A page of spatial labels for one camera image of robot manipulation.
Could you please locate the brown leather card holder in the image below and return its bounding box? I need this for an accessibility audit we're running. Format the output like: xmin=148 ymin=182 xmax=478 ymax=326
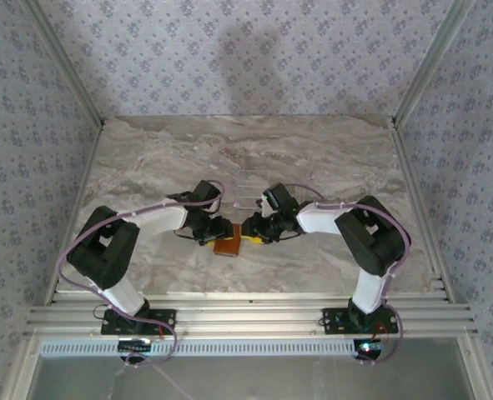
xmin=213 ymin=222 xmax=243 ymax=258

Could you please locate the clear acrylic card stand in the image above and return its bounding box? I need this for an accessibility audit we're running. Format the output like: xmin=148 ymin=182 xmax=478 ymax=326
xmin=235 ymin=167 xmax=273 ymax=210

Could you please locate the circuit board without lights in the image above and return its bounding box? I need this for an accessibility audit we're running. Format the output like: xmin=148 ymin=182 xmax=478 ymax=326
xmin=118 ymin=338 xmax=153 ymax=353

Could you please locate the circuit board with lights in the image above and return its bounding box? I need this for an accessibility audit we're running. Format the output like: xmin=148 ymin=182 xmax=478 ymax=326
xmin=353 ymin=338 xmax=388 ymax=360

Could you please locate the aluminium rail beam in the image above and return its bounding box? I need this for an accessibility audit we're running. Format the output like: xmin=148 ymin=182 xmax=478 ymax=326
xmin=23 ymin=290 xmax=480 ymax=339

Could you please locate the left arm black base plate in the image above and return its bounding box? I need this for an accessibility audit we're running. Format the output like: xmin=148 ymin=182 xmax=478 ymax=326
xmin=99 ymin=307 xmax=178 ymax=337

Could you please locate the slotted grey cable duct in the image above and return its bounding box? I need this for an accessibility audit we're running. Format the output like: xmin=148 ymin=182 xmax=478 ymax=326
xmin=39 ymin=338 xmax=358 ymax=358

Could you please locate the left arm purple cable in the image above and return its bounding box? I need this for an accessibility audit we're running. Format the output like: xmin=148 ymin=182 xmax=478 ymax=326
xmin=57 ymin=178 xmax=227 ymax=368

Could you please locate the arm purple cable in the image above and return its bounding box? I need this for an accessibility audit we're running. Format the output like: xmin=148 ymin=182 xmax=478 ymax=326
xmin=57 ymin=178 xmax=227 ymax=368
xmin=287 ymin=182 xmax=413 ymax=367

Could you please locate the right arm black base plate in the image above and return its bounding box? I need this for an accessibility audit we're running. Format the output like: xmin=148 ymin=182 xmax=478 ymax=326
xmin=321 ymin=307 xmax=399 ymax=335

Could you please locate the aluminium side rail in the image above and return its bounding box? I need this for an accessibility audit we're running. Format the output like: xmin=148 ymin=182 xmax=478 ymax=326
xmin=390 ymin=118 xmax=456 ymax=302
xmin=43 ymin=121 xmax=108 ymax=308

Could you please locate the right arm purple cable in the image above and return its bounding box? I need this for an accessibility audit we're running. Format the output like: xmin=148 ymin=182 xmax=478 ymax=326
xmin=287 ymin=182 xmax=413 ymax=367

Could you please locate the aluminium corner post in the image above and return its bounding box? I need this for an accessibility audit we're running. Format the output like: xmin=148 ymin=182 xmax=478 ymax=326
xmin=19 ymin=0 xmax=108 ymax=128
xmin=392 ymin=0 xmax=477 ymax=128

